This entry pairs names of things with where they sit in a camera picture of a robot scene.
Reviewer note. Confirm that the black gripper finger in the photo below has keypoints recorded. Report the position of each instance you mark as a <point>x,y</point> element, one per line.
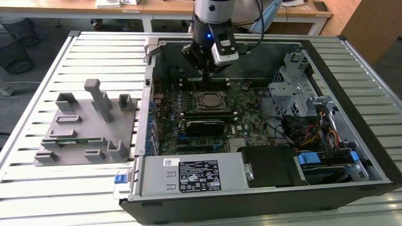
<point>211,75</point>
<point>190,54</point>

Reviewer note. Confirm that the silver CPU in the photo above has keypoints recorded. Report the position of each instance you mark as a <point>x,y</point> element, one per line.
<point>211,99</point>

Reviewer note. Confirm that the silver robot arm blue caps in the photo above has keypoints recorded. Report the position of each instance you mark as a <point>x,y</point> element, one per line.
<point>219,16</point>

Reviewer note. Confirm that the black RAM slot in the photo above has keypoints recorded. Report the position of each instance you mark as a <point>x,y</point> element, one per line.
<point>203,118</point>
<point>203,113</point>
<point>216,87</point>
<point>219,81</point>

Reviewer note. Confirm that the green motherboard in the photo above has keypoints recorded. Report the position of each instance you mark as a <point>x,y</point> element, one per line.
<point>251,117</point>

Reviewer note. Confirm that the black graphics card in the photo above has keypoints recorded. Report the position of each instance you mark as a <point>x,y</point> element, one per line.
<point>203,128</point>

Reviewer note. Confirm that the metal drive cage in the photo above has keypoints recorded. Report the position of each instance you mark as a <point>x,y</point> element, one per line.
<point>287,89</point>

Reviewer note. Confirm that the silver chipset heatsink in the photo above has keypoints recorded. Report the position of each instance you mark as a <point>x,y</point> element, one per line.
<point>236,143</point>

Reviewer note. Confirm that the black expansion slot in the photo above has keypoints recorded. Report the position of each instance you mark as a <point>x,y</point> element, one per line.
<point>194,149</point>

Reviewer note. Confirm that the white box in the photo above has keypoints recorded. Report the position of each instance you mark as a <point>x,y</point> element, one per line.
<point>108,3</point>

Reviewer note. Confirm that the black phone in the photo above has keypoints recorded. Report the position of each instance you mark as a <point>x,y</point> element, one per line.
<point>320,5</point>

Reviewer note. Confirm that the grey parts rack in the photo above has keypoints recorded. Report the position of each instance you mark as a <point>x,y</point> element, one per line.
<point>93,117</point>

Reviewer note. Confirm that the black plastic shroud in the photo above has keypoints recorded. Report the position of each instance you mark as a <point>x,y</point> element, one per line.
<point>270,164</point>

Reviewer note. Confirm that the wooden desk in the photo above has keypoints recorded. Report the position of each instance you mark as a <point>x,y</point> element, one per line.
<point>63,9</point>

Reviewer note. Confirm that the grey power supply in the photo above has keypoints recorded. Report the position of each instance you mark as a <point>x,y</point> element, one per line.
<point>156,179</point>

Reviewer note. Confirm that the blue disk carrier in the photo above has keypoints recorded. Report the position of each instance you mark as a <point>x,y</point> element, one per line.
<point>308,159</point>

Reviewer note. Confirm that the green RAM stick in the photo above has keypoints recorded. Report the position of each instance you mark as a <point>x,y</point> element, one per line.
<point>81,140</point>

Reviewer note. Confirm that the blue case latch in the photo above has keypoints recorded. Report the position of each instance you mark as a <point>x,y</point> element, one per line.
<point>120,179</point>

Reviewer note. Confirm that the black mesh bin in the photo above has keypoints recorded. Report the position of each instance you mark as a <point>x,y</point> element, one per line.
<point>15,54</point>
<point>28,28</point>

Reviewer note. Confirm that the wooden cabinet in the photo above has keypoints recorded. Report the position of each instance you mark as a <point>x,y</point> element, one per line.
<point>376,28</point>

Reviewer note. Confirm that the black PC case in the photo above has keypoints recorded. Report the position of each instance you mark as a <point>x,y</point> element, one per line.
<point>219,212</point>

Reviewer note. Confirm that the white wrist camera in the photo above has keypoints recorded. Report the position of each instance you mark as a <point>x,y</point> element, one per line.
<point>224,54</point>

